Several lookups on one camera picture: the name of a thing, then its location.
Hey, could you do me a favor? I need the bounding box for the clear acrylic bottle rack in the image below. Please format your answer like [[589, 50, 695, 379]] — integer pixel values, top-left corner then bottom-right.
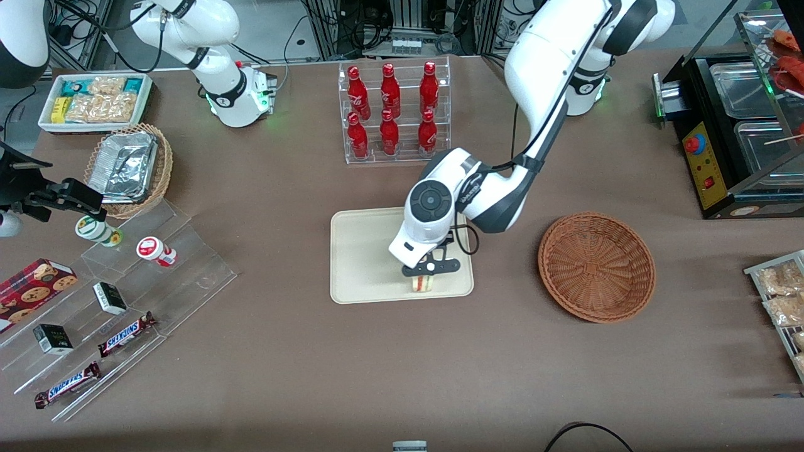
[[337, 55, 452, 165]]

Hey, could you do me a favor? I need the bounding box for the black table cable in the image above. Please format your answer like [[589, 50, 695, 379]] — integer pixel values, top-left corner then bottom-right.
[[543, 422, 635, 452]]

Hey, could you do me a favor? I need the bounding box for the small black box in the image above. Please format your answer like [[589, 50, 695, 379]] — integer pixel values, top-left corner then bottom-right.
[[93, 282, 128, 315], [33, 323, 74, 355]]

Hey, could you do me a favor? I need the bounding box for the red soda bottle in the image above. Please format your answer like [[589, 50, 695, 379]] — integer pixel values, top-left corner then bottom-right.
[[347, 112, 369, 159], [419, 61, 440, 116], [418, 110, 438, 158], [347, 65, 371, 121], [380, 63, 401, 119], [379, 109, 400, 156]]

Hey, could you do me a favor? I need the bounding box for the beige rectangular tray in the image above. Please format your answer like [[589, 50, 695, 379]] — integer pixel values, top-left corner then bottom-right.
[[330, 203, 475, 305]]

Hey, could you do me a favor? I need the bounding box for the Snickers bar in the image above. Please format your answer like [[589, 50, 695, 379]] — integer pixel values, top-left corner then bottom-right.
[[34, 361, 102, 410], [97, 311, 158, 358]]

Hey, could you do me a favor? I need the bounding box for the white snack bin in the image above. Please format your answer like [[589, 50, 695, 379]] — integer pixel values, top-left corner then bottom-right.
[[38, 72, 153, 136]]

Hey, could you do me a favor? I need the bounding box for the oval light wicker basket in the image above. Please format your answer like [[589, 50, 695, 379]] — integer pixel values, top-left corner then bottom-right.
[[84, 122, 174, 220]]

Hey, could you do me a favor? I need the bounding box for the red skewered sausage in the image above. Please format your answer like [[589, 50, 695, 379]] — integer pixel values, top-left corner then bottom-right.
[[774, 55, 804, 93], [771, 29, 803, 52]]

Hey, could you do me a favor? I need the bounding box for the silver foil pack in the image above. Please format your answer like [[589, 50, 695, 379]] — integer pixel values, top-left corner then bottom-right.
[[88, 131, 158, 203]]

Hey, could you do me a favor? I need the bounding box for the steel food pan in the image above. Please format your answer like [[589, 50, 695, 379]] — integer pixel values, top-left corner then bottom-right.
[[709, 61, 772, 118], [734, 119, 804, 175]]

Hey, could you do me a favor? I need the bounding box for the red lidded cup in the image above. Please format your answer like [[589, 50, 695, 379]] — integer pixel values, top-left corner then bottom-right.
[[136, 236, 178, 267]]

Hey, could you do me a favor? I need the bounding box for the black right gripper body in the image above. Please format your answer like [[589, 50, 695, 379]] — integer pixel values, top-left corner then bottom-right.
[[0, 142, 55, 211]]

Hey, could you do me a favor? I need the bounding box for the clear acrylic stepped shelf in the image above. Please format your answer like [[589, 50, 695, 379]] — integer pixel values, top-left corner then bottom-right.
[[0, 198, 238, 423]]

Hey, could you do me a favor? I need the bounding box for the green sunflower cup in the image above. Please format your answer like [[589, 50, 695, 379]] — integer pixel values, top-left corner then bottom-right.
[[75, 215, 124, 247]]

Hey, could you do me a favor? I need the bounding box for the black food warmer case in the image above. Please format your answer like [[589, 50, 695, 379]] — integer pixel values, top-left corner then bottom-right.
[[653, 9, 804, 220]]

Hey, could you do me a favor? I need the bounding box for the round brown wicker basket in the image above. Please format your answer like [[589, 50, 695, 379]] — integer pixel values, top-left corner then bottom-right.
[[538, 212, 656, 324]]

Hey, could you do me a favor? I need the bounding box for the red chocolate chip cookie box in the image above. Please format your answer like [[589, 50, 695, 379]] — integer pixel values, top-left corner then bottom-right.
[[0, 258, 79, 334]]

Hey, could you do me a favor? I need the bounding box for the clear cracker bag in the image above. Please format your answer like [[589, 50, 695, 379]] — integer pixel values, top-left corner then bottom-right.
[[66, 93, 138, 124], [87, 75, 127, 98]]

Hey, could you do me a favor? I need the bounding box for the tray of wrapped pastries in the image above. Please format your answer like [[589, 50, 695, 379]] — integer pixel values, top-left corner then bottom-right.
[[744, 250, 804, 384]]

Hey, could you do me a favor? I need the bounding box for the aluminium frame rack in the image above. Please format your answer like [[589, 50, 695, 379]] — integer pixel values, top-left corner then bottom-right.
[[300, 0, 506, 61]]

